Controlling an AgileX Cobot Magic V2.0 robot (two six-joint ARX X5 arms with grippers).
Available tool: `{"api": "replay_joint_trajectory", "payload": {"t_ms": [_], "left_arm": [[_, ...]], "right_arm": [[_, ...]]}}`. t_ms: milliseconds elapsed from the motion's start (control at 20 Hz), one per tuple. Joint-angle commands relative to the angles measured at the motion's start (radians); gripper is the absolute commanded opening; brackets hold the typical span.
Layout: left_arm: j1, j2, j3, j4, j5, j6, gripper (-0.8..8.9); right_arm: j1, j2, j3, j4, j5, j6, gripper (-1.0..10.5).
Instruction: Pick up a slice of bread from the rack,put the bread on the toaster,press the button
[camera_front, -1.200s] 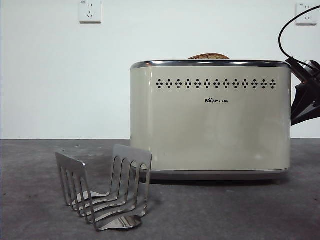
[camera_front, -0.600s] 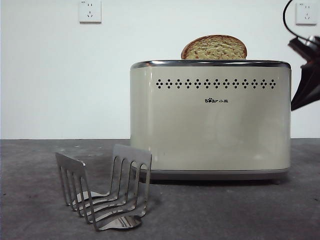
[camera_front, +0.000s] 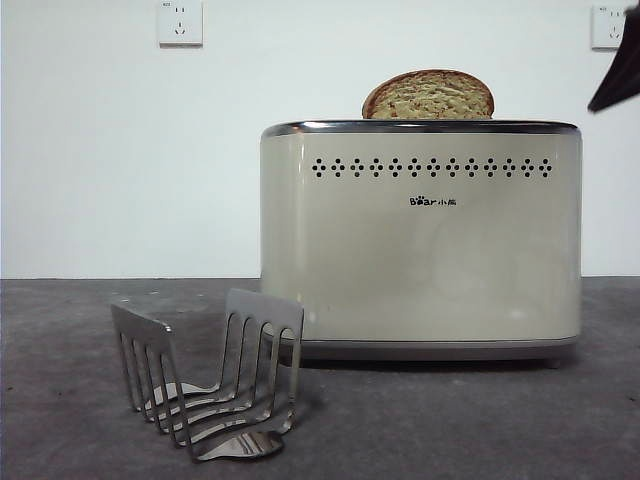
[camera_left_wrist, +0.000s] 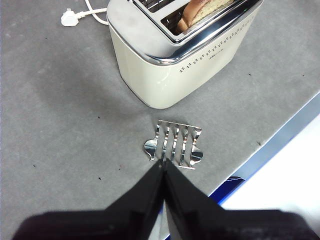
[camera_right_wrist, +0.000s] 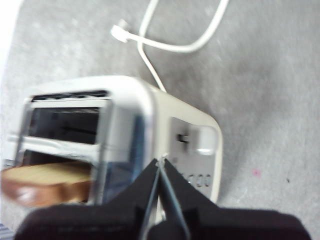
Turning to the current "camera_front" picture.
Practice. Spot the white wall power outlet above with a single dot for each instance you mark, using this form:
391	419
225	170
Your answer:
181	22
602	30

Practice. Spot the cream toaster with steel rim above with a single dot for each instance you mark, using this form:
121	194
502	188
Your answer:
425	260

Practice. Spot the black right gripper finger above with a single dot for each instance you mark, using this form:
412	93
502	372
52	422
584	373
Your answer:
622	70

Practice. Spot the brown-crusted bread slice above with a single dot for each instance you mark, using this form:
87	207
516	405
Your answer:
430	97

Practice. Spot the stainless steel toast rack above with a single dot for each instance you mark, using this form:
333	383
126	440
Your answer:
265	315

